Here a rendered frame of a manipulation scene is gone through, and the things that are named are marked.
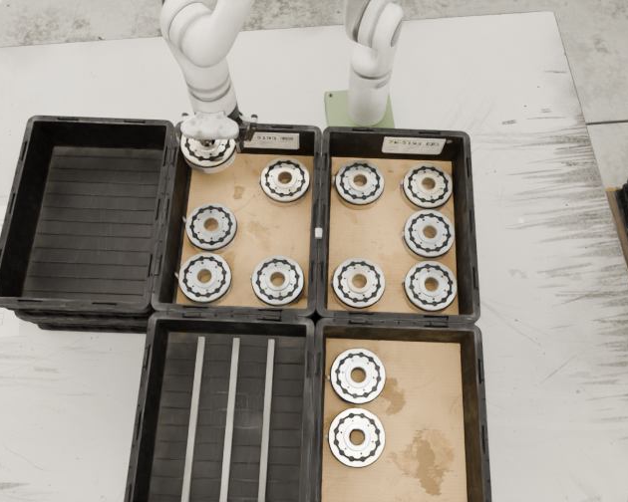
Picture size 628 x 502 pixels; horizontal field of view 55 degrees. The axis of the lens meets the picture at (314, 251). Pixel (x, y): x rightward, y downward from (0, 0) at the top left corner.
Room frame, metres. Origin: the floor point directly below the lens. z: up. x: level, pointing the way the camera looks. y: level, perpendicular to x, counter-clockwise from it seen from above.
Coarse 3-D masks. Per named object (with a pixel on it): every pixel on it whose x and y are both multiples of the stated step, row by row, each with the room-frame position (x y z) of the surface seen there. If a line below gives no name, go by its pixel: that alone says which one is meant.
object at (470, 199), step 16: (336, 128) 0.66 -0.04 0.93; (352, 128) 0.66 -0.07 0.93; (368, 128) 0.66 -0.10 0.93; (384, 128) 0.66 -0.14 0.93; (400, 128) 0.66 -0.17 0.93; (464, 144) 0.63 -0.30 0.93; (464, 160) 0.59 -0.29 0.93; (320, 192) 0.51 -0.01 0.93; (320, 208) 0.48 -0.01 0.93; (320, 224) 0.44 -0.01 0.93; (320, 240) 0.41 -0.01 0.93; (320, 256) 0.38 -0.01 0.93; (320, 272) 0.35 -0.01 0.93; (320, 288) 0.32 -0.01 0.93; (320, 304) 0.29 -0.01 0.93; (400, 320) 0.26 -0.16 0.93; (416, 320) 0.26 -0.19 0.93; (432, 320) 0.26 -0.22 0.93; (448, 320) 0.26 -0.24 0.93; (464, 320) 0.26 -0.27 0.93
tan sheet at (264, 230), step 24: (192, 168) 0.61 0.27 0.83; (240, 168) 0.61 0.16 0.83; (312, 168) 0.62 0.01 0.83; (192, 192) 0.55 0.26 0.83; (216, 192) 0.55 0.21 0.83; (240, 192) 0.55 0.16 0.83; (240, 216) 0.50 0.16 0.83; (264, 216) 0.50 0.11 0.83; (288, 216) 0.50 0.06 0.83; (240, 240) 0.45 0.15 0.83; (264, 240) 0.45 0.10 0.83; (288, 240) 0.45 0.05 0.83; (240, 264) 0.39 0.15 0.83; (240, 288) 0.34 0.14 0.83
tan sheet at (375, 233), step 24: (336, 168) 0.62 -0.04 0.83; (384, 168) 0.62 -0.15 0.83; (408, 168) 0.62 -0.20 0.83; (384, 192) 0.56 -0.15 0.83; (336, 216) 0.51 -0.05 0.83; (360, 216) 0.51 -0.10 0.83; (384, 216) 0.51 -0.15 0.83; (408, 216) 0.51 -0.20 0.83; (336, 240) 0.45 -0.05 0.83; (360, 240) 0.45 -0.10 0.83; (384, 240) 0.45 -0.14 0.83; (336, 264) 0.40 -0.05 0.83; (384, 264) 0.40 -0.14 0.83; (408, 264) 0.40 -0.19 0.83; (456, 264) 0.41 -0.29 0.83; (432, 288) 0.35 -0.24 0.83; (408, 312) 0.30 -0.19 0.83; (456, 312) 0.31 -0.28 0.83
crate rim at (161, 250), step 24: (168, 168) 0.55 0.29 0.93; (168, 192) 0.50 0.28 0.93; (312, 192) 0.51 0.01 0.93; (168, 216) 0.45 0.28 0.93; (312, 216) 0.46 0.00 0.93; (312, 240) 0.41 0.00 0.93; (312, 264) 0.37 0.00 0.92; (312, 288) 0.32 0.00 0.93; (192, 312) 0.27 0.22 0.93; (216, 312) 0.27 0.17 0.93; (240, 312) 0.27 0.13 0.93; (264, 312) 0.27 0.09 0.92; (288, 312) 0.27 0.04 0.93; (312, 312) 0.27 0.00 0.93
